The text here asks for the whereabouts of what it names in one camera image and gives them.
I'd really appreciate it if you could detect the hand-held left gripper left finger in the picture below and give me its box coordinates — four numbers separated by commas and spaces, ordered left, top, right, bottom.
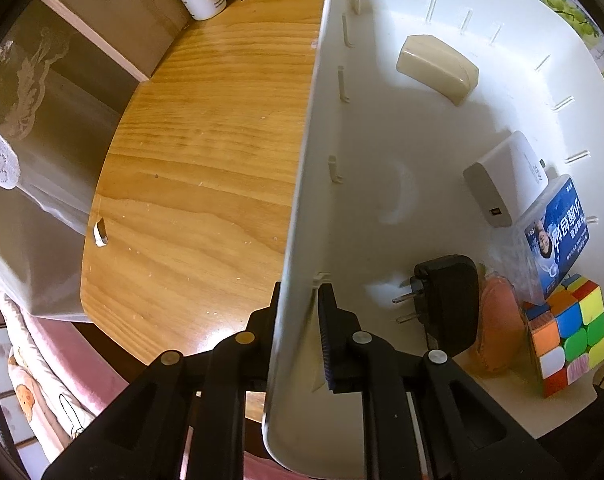
42, 280, 283, 480

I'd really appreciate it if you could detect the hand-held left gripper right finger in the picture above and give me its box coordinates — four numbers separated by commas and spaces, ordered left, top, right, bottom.
317, 282, 567, 480

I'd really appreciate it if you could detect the black charger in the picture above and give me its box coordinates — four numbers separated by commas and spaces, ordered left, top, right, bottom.
393, 255, 480, 356

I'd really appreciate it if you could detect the pink correction tape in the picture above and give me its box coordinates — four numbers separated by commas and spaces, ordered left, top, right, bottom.
474, 270, 532, 373

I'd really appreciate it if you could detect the white plastic storage bin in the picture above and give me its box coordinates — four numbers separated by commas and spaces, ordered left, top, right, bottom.
262, 0, 604, 476

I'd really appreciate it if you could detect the colourful puzzle cube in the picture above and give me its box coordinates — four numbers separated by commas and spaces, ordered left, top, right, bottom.
520, 274, 604, 398

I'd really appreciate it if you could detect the white charger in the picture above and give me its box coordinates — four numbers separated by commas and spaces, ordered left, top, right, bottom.
463, 131, 550, 228

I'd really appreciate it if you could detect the clear box with blue label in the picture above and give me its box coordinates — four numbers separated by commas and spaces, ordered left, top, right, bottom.
506, 174, 590, 306

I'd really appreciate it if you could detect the beige wedge soap block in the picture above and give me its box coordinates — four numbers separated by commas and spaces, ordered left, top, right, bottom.
396, 34, 480, 107

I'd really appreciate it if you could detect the pink printed blanket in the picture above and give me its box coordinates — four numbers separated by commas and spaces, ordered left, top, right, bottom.
0, 270, 148, 480

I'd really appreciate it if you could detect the white lace curtain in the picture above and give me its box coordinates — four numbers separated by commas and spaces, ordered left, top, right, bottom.
0, 0, 128, 321

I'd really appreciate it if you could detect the grape print box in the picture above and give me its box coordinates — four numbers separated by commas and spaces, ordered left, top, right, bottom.
534, 0, 600, 38

